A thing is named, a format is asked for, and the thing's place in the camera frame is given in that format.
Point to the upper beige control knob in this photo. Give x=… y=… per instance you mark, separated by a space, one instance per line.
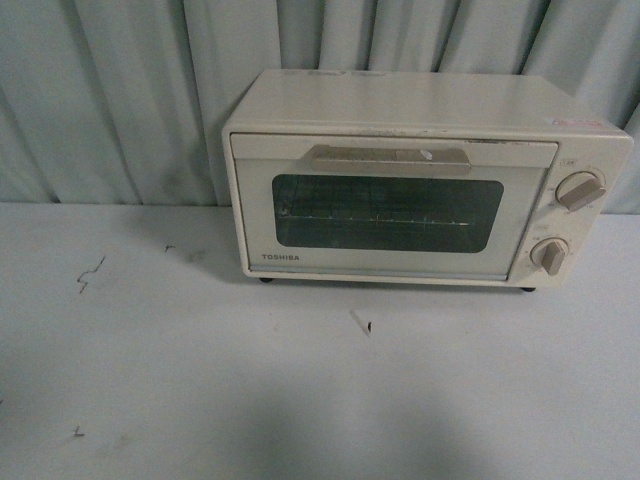
x=579 y=190

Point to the cream toaster oven body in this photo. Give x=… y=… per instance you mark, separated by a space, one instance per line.
x=476 y=107

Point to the wire oven rack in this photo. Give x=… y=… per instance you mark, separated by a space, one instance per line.
x=368 y=203

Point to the lower beige control knob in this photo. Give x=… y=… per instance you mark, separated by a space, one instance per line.
x=549 y=255

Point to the beige control knob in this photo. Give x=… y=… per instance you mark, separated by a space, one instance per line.
x=579 y=190
x=549 y=255

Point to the pale green curtain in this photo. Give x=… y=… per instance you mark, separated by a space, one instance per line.
x=123 y=102

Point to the oven door with glass window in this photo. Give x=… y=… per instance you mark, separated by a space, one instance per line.
x=495 y=184

